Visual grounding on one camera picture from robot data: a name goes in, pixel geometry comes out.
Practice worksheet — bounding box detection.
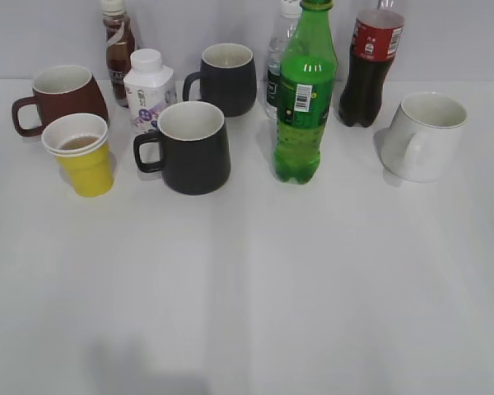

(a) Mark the green plastic soda bottle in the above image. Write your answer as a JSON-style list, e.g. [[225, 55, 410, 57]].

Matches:
[[273, 1, 338, 184]]

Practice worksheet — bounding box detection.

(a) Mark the yellow paper cup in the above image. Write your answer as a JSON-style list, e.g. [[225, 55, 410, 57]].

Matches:
[[41, 113, 114, 198]]

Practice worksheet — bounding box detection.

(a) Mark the white milk carton bottle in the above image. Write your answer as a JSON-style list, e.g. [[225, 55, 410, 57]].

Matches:
[[123, 49, 177, 134]]

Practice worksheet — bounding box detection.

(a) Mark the white ceramic mug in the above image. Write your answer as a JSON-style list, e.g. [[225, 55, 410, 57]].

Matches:
[[380, 91, 468, 183]]

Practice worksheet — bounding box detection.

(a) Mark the clear water bottle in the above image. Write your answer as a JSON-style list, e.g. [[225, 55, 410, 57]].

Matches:
[[264, 1, 302, 119]]

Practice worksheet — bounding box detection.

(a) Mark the brown coffee drink bottle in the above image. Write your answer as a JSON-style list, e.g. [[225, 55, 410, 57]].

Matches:
[[100, 0, 137, 107]]

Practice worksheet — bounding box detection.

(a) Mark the cola bottle red label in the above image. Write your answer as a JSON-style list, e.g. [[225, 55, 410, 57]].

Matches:
[[338, 1, 405, 128]]

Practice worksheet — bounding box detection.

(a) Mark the dark red ceramic mug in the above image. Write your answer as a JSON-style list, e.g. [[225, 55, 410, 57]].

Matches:
[[12, 65, 110, 137]]

